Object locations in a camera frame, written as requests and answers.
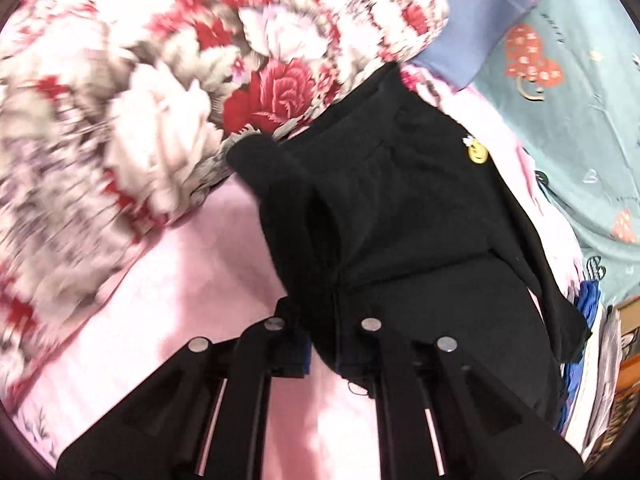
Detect red floral quilt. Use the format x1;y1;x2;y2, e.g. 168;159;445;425
1;0;449;408

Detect blue-purple pillow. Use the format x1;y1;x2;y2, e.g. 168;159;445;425
411;0;539;90

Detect teal patterned blanket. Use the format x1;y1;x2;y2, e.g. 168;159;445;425
474;0;639;304

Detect blue and red garment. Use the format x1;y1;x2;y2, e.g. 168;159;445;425
558;278;601;434

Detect black pants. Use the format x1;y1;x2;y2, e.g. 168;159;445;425
227;64;589;425

